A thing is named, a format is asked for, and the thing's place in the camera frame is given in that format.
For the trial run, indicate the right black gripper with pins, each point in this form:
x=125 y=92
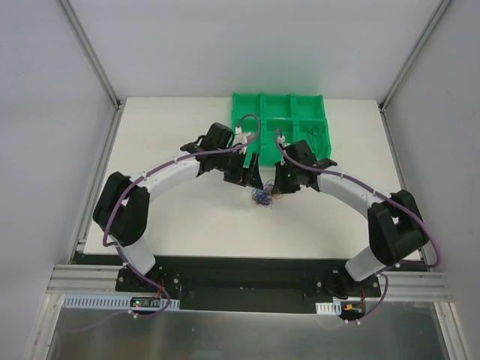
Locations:
x=286 y=180

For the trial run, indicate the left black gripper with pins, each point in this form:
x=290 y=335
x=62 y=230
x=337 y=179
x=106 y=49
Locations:
x=235 y=169

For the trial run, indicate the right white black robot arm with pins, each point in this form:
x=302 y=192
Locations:
x=395 y=227

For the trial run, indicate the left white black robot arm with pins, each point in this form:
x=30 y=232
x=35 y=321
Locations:
x=123 y=207

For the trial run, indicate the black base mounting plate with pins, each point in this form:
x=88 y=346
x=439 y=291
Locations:
x=287 y=286

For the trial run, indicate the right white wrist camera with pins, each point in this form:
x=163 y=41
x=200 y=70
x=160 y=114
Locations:
x=281 y=141

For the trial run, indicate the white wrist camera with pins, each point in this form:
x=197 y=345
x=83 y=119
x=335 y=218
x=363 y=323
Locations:
x=281 y=141
x=243 y=139

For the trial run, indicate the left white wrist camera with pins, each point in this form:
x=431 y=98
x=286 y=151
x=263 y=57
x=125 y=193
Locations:
x=243 y=139

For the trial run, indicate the right white cable duct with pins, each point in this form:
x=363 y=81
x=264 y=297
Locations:
x=328 y=308

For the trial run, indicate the white cable duct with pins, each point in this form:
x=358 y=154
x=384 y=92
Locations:
x=328 y=308
x=120 y=302

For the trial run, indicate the left white cable duct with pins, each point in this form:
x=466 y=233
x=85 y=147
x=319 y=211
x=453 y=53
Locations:
x=120 y=302

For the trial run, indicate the right aluminium frame post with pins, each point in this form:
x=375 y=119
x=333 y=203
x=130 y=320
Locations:
x=431 y=26

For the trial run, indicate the aluminium frame post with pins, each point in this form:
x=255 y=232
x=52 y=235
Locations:
x=431 y=26
x=89 y=52

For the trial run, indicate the left aluminium frame post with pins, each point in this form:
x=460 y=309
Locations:
x=89 y=52

